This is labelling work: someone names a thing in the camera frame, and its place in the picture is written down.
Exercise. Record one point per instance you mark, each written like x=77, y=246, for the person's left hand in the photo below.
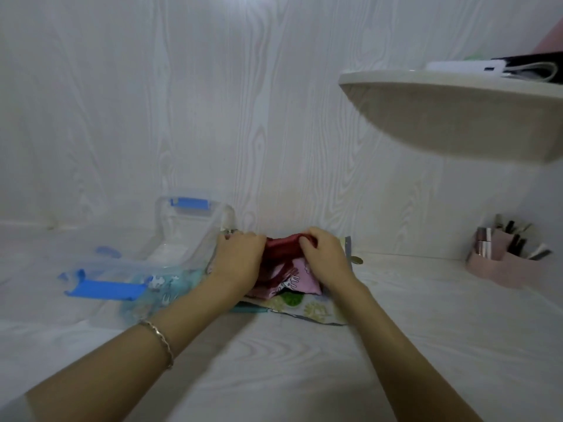
x=235, y=261

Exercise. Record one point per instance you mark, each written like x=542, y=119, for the person's right hand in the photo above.
x=327, y=261

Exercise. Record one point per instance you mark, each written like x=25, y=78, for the person's left fingers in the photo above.
x=248, y=240

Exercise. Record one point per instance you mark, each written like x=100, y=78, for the person's right fingers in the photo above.
x=316, y=237

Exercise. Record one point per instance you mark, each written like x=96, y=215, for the red cloth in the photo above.
x=281, y=250

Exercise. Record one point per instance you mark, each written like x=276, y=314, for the person's left forearm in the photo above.
x=132, y=347

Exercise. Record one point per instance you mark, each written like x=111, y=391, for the person's right forearm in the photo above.
x=396, y=351

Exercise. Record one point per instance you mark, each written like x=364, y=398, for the pink printed cloth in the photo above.
x=290, y=279

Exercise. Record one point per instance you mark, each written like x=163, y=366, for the clear plastic storage box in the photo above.
x=184, y=232

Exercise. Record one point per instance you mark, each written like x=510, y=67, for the floral patterned cloth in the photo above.
x=308, y=309

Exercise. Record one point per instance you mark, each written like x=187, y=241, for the teal printed cloth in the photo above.
x=162, y=290

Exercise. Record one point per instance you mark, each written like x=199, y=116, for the clear lid with blue clips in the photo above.
x=110, y=285

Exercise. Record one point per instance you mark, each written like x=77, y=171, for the rose metallic lipstick tube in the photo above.
x=483, y=242

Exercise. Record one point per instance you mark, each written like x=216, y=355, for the pink cosmetics organizer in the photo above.
x=506, y=270

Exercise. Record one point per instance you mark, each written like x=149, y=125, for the black cosmetic pencil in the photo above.
x=510, y=226

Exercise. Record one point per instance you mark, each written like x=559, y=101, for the black cosmetic tube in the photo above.
x=517, y=246

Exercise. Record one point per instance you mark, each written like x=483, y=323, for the white and black cosmetic stick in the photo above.
x=540, y=252

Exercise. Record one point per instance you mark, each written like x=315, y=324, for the white power bank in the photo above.
x=466, y=66

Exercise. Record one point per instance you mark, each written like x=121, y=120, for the black flat device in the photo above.
x=536, y=61

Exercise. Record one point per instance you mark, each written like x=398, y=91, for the pink object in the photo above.
x=552, y=39

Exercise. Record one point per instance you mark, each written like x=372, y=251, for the white wall shelf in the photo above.
x=457, y=114

